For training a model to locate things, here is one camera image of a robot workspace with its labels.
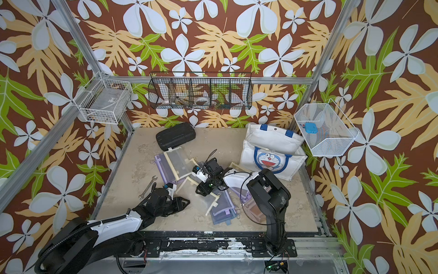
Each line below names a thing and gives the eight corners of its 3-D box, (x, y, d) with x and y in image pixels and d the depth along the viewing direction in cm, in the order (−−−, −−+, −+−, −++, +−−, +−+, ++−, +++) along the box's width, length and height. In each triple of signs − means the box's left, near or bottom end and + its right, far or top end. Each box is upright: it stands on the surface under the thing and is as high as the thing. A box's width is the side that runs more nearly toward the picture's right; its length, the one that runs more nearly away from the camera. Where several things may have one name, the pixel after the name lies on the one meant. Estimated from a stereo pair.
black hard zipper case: (165, 154, 108) (162, 149, 104) (154, 140, 116) (151, 134, 111) (197, 136, 118) (197, 130, 114) (185, 123, 126) (184, 118, 121)
